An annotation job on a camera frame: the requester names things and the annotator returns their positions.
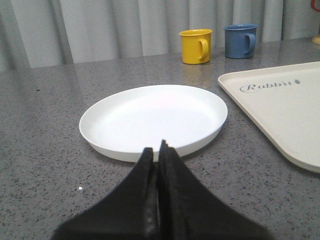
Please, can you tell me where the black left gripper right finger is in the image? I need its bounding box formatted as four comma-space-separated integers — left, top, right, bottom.
157, 141, 272, 240

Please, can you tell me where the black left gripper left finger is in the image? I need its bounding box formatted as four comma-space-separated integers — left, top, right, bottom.
52, 148, 158, 240

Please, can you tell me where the white round plate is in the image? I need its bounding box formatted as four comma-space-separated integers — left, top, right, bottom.
79, 84, 228, 163

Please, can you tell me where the cream rabbit serving tray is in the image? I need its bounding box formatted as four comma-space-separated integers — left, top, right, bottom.
218, 61, 320, 173

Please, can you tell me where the yellow enamel mug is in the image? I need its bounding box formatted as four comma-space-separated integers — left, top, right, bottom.
179, 29, 213, 65

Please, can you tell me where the blue enamel mug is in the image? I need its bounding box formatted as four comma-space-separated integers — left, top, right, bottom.
224, 23, 259, 59

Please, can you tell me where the grey pleated curtain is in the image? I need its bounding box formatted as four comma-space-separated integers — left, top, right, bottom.
0, 0, 320, 71

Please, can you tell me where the wooden mug tree stand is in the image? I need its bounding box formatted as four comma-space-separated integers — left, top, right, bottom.
311, 34, 320, 45

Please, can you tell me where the red enamel mug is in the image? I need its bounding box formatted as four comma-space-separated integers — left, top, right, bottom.
310, 0, 320, 12

